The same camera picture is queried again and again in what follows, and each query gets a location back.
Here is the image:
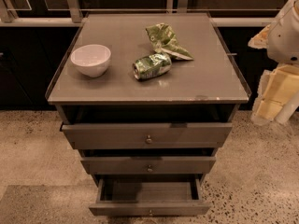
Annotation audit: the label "metal window railing frame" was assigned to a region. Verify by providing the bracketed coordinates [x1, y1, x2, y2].
[0, 0, 288, 27]

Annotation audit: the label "grey middle drawer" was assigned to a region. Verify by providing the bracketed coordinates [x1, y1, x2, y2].
[81, 156, 216, 175]

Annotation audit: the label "grey top drawer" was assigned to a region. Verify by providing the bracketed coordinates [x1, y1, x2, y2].
[62, 122, 232, 149]

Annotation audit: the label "crushed green soda can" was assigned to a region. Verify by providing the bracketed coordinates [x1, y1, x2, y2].
[133, 53, 172, 80]

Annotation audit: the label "grey drawer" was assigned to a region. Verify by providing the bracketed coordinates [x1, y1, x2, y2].
[81, 156, 216, 175]
[90, 176, 210, 217]
[62, 122, 232, 149]

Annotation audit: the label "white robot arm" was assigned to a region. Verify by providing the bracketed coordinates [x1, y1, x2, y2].
[248, 0, 299, 125]

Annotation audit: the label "white pillar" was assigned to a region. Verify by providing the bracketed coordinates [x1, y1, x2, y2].
[276, 92, 299, 124]

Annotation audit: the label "grey bottom drawer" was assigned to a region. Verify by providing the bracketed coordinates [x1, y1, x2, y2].
[90, 176, 210, 217]

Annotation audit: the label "green chip bag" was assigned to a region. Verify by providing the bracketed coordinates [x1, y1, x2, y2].
[146, 23, 193, 61]

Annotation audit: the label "white ceramic bowl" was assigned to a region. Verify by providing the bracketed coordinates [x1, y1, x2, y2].
[70, 44, 111, 77]

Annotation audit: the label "grey drawer cabinet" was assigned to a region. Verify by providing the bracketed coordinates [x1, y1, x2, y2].
[44, 12, 252, 185]

